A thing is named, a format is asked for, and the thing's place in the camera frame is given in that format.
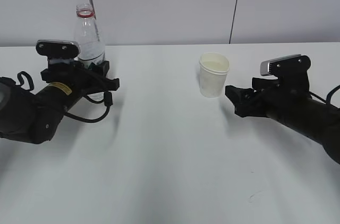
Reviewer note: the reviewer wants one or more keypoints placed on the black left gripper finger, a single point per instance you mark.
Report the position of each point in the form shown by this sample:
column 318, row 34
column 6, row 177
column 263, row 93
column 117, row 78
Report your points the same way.
column 100, row 69
column 103, row 84

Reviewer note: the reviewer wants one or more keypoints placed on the white paper cup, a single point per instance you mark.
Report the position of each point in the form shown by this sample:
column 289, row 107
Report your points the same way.
column 214, row 68

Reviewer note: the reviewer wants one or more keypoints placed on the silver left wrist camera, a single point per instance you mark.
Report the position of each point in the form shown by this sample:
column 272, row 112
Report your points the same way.
column 58, row 51

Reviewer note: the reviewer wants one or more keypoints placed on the clear Nongfu Spring water bottle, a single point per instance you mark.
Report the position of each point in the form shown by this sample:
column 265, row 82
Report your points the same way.
column 87, row 35

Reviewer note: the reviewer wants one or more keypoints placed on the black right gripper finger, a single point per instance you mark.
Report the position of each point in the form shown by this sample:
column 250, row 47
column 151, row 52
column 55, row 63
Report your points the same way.
column 259, row 84
column 247, row 102

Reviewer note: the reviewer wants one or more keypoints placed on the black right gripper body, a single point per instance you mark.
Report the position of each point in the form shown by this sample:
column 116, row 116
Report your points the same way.
column 292, row 90

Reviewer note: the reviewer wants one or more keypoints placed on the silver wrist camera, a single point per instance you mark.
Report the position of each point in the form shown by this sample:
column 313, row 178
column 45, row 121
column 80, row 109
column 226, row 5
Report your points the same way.
column 58, row 51
column 286, row 65

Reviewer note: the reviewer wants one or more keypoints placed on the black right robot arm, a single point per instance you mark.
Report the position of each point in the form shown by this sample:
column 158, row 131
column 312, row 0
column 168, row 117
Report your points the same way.
column 315, row 120

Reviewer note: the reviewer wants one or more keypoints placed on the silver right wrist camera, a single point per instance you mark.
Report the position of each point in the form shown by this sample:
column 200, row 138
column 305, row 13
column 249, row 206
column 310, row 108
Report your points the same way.
column 286, row 65

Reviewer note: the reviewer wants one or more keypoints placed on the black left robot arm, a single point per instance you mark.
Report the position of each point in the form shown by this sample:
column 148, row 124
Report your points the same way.
column 34, row 118

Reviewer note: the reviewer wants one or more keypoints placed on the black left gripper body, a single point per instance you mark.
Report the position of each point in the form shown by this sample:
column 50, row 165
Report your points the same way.
column 73, row 75

